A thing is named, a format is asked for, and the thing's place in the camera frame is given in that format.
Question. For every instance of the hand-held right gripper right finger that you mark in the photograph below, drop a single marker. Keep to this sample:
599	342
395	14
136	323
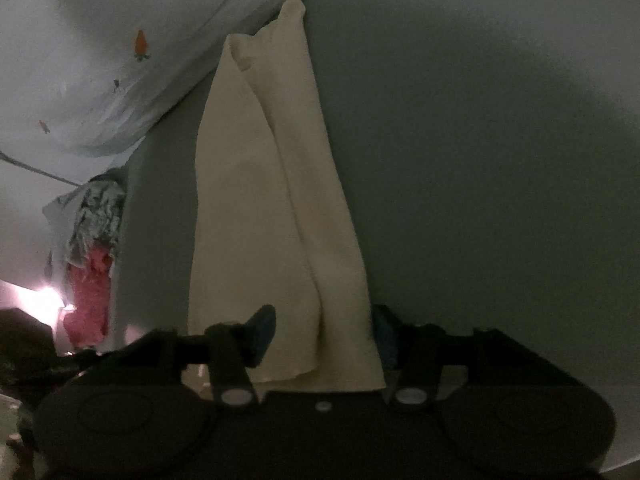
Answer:
386	340

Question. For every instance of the beige long sleeve shirt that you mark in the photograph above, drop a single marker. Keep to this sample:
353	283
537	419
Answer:
270	200

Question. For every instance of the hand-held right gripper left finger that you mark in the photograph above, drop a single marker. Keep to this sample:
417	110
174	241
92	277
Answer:
261	334

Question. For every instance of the white carrot print sheet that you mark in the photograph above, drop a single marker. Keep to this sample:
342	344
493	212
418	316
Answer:
100	50

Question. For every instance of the grey crumpled cloth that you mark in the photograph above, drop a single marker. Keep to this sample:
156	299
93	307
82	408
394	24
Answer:
97	210

